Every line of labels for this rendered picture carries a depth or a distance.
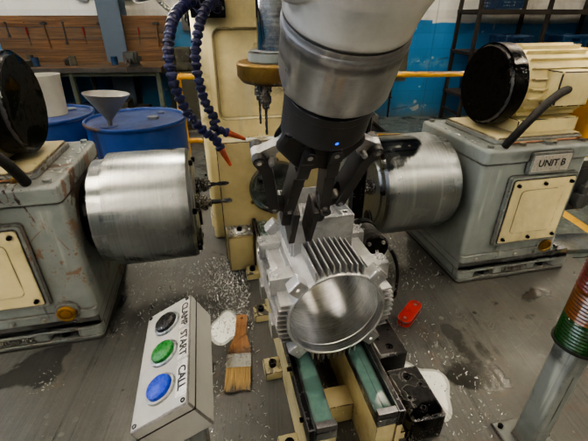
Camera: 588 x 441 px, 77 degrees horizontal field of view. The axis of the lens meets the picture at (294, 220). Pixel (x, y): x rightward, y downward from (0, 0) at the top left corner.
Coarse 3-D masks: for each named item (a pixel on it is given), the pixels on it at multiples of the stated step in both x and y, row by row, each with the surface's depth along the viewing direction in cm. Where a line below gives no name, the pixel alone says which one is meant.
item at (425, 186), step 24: (384, 144) 86; (408, 144) 87; (432, 144) 87; (384, 168) 83; (408, 168) 84; (432, 168) 85; (456, 168) 87; (384, 192) 84; (408, 192) 84; (432, 192) 85; (456, 192) 88; (384, 216) 86; (408, 216) 87; (432, 216) 89
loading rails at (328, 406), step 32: (256, 224) 100; (256, 320) 85; (352, 352) 63; (288, 384) 65; (320, 384) 58; (352, 384) 63; (384, 384) 57; (320, 416) 53; (352, 416) 65; (384, 416) 52
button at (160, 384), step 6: (156, 378) 41; (162, 378) 40; (168, 378) 40; (150, 384) 40; (156, 384) 40; (162, 384) 40; (168, 384) 40; (150, 390) 40; (156, 390) 39; (162, 390) 39; (150, 396) 39; (156, 396) 39; (162, 396) 39
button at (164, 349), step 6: (162, 342) 45; (168, 342) 45; (156, 348) 45; (162, 348) 44; (168, 348) 44; (156, 354) 44; (162, 354) 43; (168, 354) 43; (156, 360) 43; (162, 360) 43
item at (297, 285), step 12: (276, 228) 68; (372, 264) 56; (300, 276) 54; (372, 276) 55; (384, 276) 56; (288, 288) 53; (300, 288) 53; (372, 336) 61; (288, 348) 59; (300, 348) 58
